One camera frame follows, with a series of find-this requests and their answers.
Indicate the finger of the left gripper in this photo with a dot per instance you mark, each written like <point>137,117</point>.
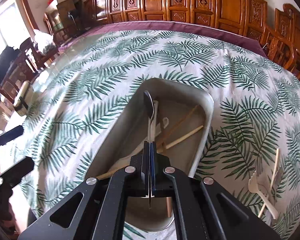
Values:
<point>10,135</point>
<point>13,175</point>

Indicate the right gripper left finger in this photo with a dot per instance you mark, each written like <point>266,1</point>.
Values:
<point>95,210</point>

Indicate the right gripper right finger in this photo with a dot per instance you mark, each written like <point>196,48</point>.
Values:
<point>202,209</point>

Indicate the cream plastic fork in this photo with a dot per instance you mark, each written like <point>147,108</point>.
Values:
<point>253,188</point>

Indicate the brown wooden chopstick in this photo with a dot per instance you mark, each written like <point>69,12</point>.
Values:
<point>175,127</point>

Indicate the cream chopstick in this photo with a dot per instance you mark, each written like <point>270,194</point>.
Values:
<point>163,145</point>

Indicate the small white plastic spoon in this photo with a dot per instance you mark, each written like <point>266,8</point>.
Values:
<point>161,122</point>

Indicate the metal spoon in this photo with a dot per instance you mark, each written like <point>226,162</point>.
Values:
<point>150,109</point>

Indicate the dark wooden chair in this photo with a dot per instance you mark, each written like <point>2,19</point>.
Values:
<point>22,64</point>

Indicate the palm leaf tablecloth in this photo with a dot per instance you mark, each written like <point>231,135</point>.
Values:
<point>215,109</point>

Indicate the grey metal tray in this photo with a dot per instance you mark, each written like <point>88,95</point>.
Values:
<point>129,133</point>

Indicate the stacked cardboard boxes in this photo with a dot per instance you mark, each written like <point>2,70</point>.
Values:
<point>57,12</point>

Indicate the purple bench cushion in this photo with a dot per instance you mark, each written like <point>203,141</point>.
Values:
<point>241,41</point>

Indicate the carved wooden armchair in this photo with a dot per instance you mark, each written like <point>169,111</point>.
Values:
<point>293,42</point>

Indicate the carved wooden sofa bench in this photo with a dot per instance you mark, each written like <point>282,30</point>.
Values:
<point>247,18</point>

